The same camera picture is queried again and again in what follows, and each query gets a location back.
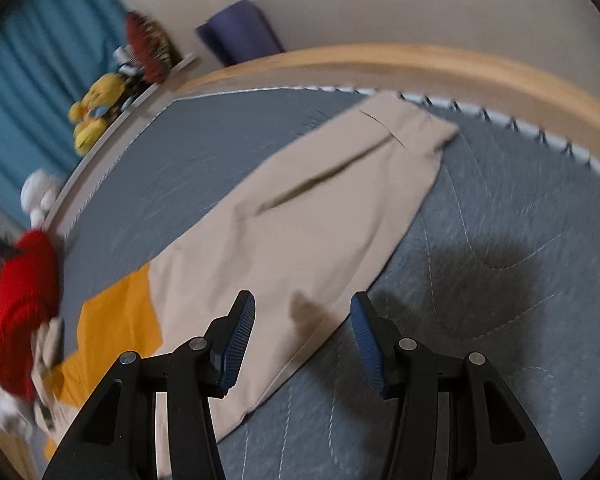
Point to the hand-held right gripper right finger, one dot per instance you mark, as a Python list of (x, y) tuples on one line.
[(367, 342)]

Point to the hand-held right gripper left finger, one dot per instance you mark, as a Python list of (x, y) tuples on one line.
[(240, 341)]

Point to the beige and orange garment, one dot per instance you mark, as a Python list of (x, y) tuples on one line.
[(305, 220)]

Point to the beige folded blanket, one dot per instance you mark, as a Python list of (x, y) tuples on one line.
[(47, 360)]

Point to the red fleece blanket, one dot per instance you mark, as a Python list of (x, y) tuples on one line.
[(22, 305)]

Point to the white plush toy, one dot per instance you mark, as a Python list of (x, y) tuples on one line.
[(40, 192)]

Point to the white headboard ledge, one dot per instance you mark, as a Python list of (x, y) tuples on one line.
[(120, 120)]

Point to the yellow plush toy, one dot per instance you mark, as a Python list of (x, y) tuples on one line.
[(97, 105)]

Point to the red-brown plush toy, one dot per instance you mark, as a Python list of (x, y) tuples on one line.
[(147, 45)]

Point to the blue curtain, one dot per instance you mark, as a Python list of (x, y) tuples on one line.
[(30, 60)]

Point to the wooden bed frame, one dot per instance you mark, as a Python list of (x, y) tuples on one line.
[(480, 67)]

